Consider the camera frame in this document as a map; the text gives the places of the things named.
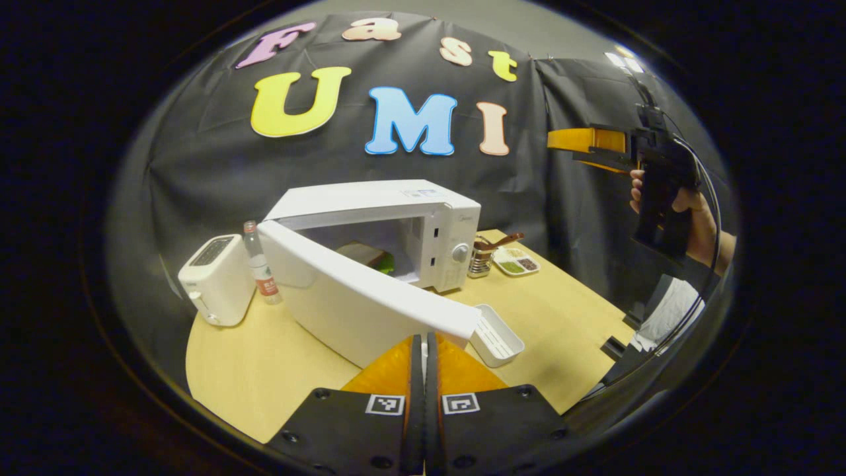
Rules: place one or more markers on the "person's white clothing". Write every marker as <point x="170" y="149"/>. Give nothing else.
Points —
<point x="667" y="314"/>

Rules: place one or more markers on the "toast sandwich with lettuce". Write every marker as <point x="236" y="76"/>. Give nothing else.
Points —
<point x="370" y="258"/>

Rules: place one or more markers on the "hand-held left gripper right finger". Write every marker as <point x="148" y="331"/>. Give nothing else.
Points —
<point x="432" y="410"/>

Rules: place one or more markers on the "metal mesh utensil holder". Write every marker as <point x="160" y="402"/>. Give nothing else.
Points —
<point x="480" y="263"/>

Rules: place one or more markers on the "white rectangular plastic tray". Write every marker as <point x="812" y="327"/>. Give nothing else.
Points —
<point x="497" y="337"/>

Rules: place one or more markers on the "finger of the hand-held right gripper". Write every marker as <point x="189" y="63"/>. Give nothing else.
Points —
<point x="585" y="140"/>
<point x="608" y="162"/>

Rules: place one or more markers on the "white microwave oven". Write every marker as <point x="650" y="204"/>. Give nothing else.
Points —
<point x="357" y="304"/>

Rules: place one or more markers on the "clear water bottle red label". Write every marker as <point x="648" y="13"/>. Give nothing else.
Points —
<point x="263" y="271"/>

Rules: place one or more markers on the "black backdrop cloth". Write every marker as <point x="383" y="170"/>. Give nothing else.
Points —
<point x="198" y="172"/>

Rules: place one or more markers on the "white divided sauce dish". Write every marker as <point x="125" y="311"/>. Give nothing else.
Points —
<point x="517" y="262"/>

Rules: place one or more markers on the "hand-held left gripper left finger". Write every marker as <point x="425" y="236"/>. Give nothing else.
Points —
<point x="415" y="410"/>

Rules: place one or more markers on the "white toaster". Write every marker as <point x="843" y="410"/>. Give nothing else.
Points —
<point x="215" y="284"/>

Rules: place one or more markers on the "small ceiling light panel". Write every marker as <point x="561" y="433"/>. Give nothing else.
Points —
<point x="624" y="59"/>

